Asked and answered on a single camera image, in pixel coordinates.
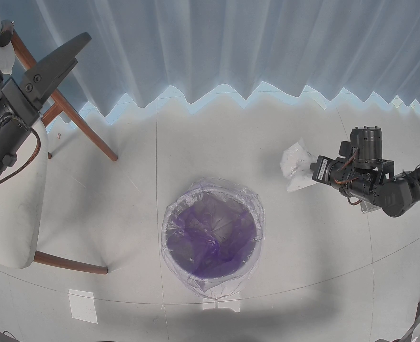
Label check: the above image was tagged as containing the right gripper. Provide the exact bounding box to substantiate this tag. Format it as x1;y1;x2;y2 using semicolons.
310;155;350;192

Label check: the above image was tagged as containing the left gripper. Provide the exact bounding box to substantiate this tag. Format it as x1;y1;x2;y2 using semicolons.
0;32;92;170

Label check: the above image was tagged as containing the white paper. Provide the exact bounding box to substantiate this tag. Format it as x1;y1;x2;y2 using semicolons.
280;137;319;192

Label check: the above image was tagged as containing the purple plastic bag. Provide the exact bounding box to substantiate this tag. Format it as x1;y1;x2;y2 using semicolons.
161;177;266;301

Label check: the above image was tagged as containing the white trash bin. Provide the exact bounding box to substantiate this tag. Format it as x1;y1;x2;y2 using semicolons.
163;185;264;281

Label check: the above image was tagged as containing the white cushioned wooden chair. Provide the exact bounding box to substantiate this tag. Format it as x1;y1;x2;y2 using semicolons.
0;0;119;276

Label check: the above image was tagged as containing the white curtain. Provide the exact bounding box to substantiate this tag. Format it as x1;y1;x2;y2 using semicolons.
0;0;420;117

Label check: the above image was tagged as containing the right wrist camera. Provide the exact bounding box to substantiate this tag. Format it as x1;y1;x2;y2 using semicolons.
338;140;355;160

